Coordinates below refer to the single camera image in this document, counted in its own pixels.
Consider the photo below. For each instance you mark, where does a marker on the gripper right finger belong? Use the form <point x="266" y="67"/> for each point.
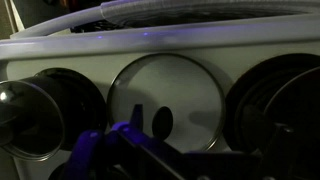
<point x="280" y="156"/>

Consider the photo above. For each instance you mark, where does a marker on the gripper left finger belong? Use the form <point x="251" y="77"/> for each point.
<point x="100" y="150"/>

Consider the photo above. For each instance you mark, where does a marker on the black stove burner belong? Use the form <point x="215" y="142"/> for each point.
<point x="85" y="100"/>
<point x="246" y="90"/>

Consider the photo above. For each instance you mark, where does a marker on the white electric stove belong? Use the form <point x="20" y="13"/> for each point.
<point x="173" y="36"/>

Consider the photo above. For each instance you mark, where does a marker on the small black frying pan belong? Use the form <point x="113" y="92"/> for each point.
<point x="300" y="110"/>

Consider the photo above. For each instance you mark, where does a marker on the small dark saucepan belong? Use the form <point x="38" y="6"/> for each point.
<point x="45" y="82"/>

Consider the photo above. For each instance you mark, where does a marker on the glass pan lid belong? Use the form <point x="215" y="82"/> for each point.
<point x="186" y="100"/>

